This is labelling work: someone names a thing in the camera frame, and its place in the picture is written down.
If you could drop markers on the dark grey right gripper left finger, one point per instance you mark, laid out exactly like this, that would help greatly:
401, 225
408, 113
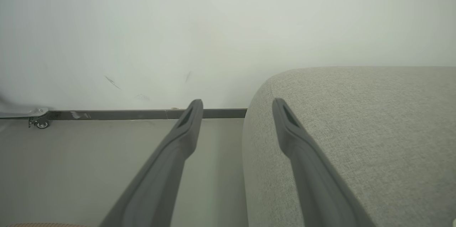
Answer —
156, 187

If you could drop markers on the grey fabric sofa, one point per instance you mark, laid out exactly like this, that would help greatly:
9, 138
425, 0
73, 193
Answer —
374, 120

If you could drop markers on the small caster wheel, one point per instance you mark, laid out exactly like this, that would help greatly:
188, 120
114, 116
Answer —
42, 124

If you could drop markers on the cream perforated laundry basket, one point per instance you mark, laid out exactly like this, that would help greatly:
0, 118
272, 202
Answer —
42, 225

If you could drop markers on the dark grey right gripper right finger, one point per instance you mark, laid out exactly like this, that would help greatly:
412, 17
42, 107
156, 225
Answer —
320, 191

